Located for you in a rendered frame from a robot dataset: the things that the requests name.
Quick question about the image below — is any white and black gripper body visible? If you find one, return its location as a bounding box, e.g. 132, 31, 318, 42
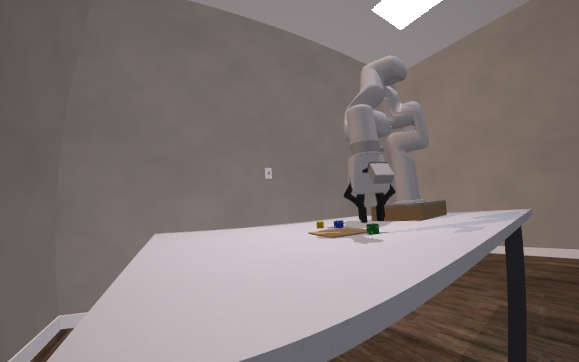
348, 151, 390, 195

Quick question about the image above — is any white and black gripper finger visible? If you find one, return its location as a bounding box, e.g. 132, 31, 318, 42
344, 182, 367, 223
375, 184, 395, 221

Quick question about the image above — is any green die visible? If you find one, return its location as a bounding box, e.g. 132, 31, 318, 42
366, 224, 379, 235

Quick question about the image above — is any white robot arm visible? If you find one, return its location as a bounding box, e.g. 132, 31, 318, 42
344, 56, 429, 204

